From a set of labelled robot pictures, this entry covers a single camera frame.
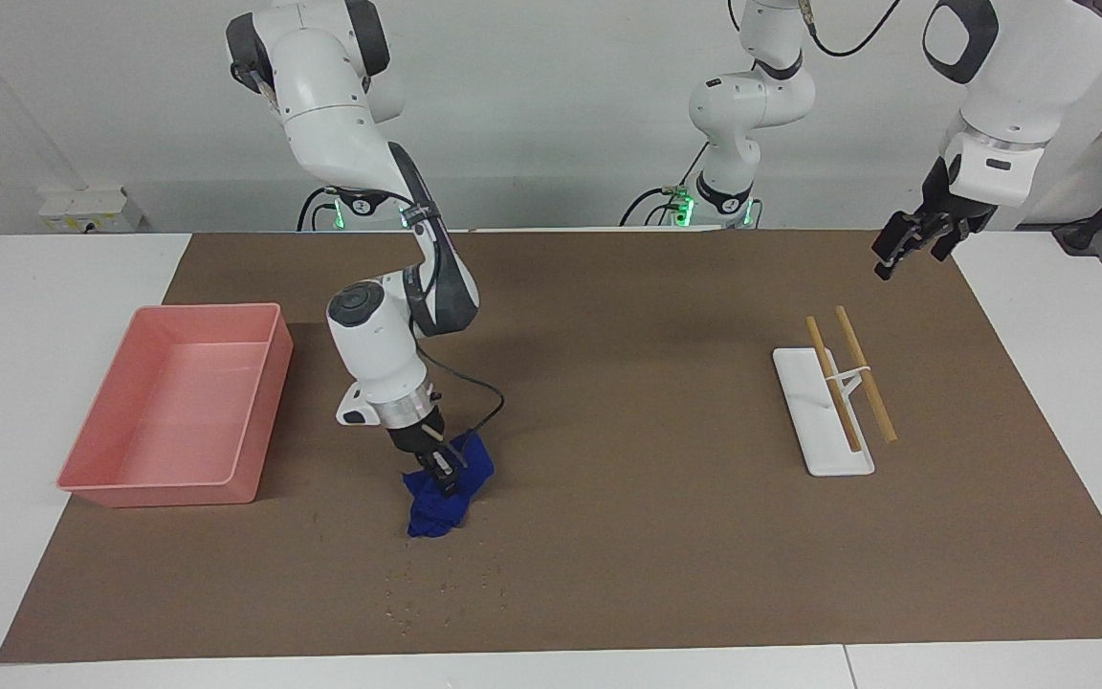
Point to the wooden rack rod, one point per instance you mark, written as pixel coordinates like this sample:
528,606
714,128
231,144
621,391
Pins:
833,383
867,378

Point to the white wall power strip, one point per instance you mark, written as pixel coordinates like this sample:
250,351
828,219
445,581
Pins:
82,211

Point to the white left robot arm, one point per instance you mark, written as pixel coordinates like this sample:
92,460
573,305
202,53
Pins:
1039,57

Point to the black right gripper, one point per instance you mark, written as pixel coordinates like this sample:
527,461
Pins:
415,435

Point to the scattered water droplets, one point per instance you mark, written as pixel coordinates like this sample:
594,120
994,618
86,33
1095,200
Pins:
406,624

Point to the pink plastic tray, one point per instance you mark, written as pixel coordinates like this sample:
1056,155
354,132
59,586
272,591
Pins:
178,421

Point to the blue towel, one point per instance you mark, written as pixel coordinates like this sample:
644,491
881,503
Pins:
436,517

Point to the brown table mat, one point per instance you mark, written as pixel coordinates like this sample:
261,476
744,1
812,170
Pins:
656,526

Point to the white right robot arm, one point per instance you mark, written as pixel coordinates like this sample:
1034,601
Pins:
350,124

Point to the white towel rack base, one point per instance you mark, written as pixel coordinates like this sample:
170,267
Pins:
838,459

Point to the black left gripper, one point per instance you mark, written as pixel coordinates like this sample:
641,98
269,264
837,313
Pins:
938,220

